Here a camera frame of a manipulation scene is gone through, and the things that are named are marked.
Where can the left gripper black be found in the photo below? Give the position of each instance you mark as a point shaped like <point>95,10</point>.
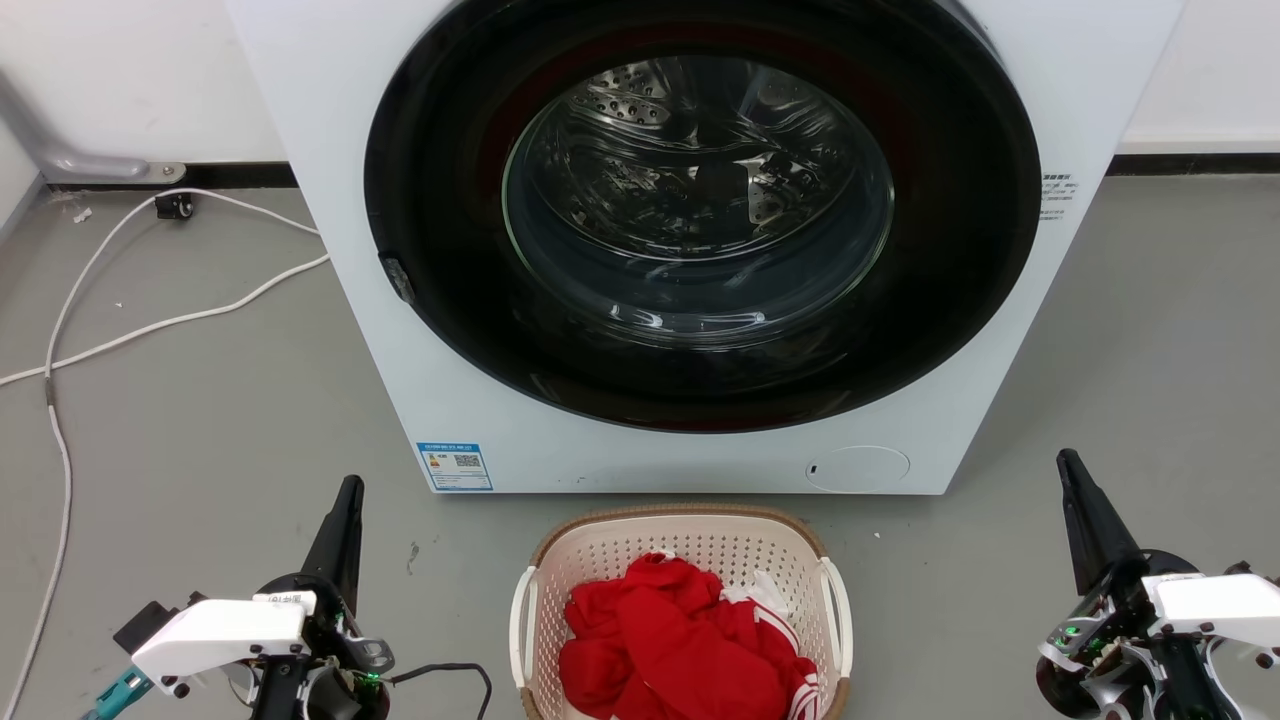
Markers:
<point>330,640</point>

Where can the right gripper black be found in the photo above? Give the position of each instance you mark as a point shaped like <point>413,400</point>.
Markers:
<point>1120,650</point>

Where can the beige plastic laundry basket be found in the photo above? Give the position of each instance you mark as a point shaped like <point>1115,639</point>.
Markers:
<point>700,535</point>

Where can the blue energy label sticker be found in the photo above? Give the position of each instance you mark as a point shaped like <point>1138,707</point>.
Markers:
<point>455,466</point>

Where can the white front-load washing machine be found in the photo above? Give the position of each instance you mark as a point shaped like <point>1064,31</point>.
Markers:
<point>1000,380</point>

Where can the round white filter cover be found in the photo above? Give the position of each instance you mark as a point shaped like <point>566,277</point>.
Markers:
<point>857,468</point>

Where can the teal plastic clip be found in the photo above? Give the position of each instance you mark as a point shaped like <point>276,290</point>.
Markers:
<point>116,694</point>

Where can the grey metal pipe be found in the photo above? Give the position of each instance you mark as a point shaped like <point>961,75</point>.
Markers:
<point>60,155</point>

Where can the round black glass washer door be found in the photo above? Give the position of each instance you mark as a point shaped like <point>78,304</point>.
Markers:
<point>700,220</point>

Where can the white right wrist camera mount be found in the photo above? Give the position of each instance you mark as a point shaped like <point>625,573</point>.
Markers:
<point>1215,604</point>

